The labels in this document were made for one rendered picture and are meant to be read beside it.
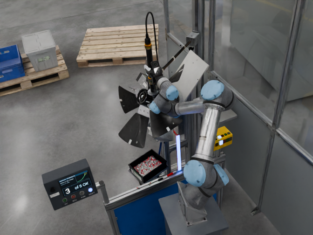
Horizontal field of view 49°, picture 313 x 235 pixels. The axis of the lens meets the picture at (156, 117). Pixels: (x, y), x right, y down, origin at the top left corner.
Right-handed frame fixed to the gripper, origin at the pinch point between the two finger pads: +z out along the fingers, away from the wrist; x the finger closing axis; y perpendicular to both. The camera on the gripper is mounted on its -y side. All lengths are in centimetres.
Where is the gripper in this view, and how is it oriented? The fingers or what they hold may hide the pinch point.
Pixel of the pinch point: (148, 64)
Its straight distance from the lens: 223.1
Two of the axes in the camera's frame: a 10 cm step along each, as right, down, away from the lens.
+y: 0.8, 7.6, 6.5
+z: -4.2, -5.7, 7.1
